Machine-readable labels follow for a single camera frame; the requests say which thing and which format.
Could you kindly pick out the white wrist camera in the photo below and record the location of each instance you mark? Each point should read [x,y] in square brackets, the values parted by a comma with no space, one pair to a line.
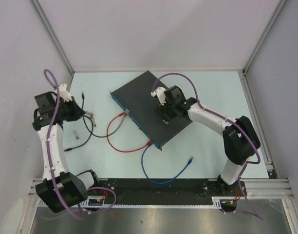
[159,93]
[63,92]

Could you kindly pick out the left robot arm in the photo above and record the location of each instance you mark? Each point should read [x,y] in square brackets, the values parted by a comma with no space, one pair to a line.
[59,187]

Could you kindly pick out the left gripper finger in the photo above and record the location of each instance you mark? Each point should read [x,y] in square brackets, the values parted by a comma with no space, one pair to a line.
[89,114]
[93,120]

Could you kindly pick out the aluminium frame rail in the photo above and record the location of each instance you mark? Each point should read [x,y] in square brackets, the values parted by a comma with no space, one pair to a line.
[253,188]

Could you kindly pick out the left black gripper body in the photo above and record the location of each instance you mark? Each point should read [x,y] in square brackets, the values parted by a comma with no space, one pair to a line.
[68,109]

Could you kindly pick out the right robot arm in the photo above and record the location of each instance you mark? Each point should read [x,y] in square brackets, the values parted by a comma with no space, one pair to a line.
[240,139]

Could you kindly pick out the black network switch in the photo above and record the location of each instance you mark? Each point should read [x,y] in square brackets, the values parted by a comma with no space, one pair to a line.
[135,97]

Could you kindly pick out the small grey metal piece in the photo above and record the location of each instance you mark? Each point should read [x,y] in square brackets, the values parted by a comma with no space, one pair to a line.
[75,134]

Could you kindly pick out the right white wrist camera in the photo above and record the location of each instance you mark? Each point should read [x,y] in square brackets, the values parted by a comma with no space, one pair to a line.
[159,93]

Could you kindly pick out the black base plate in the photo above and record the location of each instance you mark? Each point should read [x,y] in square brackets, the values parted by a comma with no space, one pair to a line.
[180,192]

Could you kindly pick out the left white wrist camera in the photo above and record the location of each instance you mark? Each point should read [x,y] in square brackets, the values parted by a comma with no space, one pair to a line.
[63,92]

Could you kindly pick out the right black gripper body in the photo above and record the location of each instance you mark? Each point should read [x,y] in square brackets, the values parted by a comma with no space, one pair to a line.
[168,108]

